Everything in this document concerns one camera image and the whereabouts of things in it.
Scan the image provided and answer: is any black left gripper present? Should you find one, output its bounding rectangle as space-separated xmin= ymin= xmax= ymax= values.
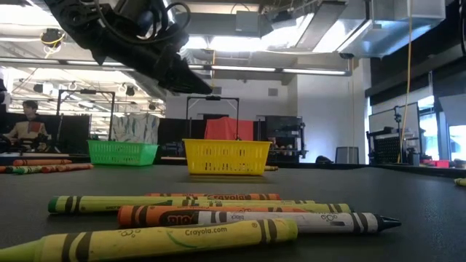
xmin=90 ymin=0 xmax=214 ymax=95

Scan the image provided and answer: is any yellow plastic basket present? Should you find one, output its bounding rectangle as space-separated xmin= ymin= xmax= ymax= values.
xmin=182 ymin=138 xmax=272 ymax=176

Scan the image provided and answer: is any long ceiling strip light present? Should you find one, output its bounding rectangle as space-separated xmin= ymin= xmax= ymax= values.
xmin=191 ymin=64 xmax=347 ymax=76

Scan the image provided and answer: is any red cloth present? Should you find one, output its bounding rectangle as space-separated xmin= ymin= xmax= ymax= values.
xmin=203 ymin=116 xmax=255 ymax=141

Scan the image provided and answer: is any patterned white cloth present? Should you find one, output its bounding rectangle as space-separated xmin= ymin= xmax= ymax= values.
xmin=110 ymin=113 xmax=160 ymax=145

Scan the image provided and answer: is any grey ceiling box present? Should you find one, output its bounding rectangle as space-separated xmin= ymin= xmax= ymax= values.
xmin=235 ymin=10 xmax=261 ymax=33

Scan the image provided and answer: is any green plastic basket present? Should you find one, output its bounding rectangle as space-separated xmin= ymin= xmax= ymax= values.
xmin=87 ymin=140 xmax=159 ymax=167

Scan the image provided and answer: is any black shelf rack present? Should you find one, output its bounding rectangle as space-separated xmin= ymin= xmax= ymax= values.
xmin=264 ymin=115 xmax=309 ymax=160

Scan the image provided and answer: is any round black ceiling device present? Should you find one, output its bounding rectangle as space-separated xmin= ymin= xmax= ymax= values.
xmin=39 ymin=28 xmax=67 ymax=59

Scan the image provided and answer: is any person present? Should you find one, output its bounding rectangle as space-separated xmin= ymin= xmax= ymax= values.
xmin=2 ymin=100 xmax=51 ymax=153

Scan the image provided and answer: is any grey waste bin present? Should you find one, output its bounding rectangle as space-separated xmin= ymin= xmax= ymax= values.
xmin=334 ymin=146 xmax=360 ymax=165

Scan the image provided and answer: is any black crayon white wrapper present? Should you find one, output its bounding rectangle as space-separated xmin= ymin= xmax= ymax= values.
xmin=159 ymin=210 xmax=403 ymax=234

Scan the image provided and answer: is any black pegboard rack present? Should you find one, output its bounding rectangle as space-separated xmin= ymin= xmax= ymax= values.
xmin=367 ymin=127 xmax=403 ymax=164

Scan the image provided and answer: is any red box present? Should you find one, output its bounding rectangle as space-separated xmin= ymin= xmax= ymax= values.
xmin=420 ymin=159 xmax=451 ymax=169

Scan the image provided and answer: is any black camera stand frame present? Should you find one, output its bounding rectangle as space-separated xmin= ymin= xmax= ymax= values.
xmin=186 ymin=95 xmax=240 ymax=141

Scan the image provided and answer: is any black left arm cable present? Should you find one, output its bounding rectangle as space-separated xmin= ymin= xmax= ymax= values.
xmin=95 ymin=1 xmax=192 ymax=47

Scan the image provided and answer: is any black frame stand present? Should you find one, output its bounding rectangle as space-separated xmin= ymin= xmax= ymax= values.
xmin=56 ymin=89 xmax=117 ymax=142

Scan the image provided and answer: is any large silver duct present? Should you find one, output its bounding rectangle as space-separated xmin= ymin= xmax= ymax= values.
xmin=336 ymin=0 xmax=447 ymax=59

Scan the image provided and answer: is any yellow hanging cable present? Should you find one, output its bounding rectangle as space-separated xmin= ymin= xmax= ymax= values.
xmin=396 ymin=0 xmax=414 ymax=164

